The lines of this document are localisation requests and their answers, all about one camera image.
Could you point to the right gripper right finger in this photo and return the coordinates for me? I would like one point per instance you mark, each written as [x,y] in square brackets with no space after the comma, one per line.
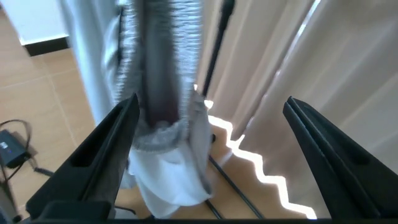
[345,193]

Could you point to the black clothes rack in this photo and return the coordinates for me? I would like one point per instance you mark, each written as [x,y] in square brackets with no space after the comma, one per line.
[216,46]

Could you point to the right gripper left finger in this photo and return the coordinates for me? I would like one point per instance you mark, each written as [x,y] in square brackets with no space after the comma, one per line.
[62,193]

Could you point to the beige curtain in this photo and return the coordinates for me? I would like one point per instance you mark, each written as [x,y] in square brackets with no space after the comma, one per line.
[311,77]

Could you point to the black power adapter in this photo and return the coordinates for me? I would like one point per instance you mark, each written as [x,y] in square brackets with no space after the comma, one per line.
[11,149]

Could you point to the pale grey shorts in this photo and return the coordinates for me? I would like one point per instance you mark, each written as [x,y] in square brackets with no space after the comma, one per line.
[161,161]

